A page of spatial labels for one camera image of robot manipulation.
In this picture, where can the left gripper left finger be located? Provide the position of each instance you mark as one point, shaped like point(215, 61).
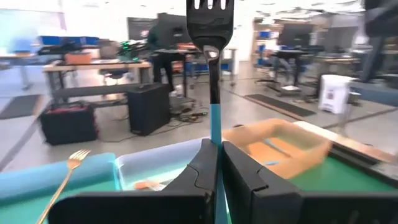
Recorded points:
point(155, 205)

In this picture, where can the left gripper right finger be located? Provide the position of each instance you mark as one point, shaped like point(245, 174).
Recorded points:
point(280, 205)

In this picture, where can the gold fork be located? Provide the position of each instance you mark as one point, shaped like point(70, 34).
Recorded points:
point(74, 161)

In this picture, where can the clear white plastic bin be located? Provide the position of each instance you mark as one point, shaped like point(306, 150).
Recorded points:
point(146, 161)

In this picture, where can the orange plastic bin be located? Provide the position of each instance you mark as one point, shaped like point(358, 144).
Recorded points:
point(298, 161)

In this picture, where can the black floor mat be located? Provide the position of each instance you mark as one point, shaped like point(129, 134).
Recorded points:
point(18, 107)
point(280, 105)

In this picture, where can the teal plastic bin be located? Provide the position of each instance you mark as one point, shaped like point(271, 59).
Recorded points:
point(46, 177)

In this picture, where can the black case red trim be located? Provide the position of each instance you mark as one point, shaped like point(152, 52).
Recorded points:
point(68, 127)

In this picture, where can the white waste bin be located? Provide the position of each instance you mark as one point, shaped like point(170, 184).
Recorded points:
point(335, 93)

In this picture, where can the person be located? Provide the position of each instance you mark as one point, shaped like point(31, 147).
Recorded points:
point(158, 67)

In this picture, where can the wooden desk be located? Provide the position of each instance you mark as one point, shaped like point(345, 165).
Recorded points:
point(93, 65)

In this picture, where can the orange box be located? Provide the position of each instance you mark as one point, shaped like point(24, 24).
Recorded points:
point(77, 58)

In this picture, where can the black monitor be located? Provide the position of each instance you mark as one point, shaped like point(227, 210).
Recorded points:
point(295, 35)

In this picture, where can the blue storage bins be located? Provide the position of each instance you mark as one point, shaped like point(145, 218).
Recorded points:
point(68, 40)

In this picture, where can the black aluminium table frame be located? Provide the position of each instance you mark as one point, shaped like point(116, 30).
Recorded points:
point(357, 157)

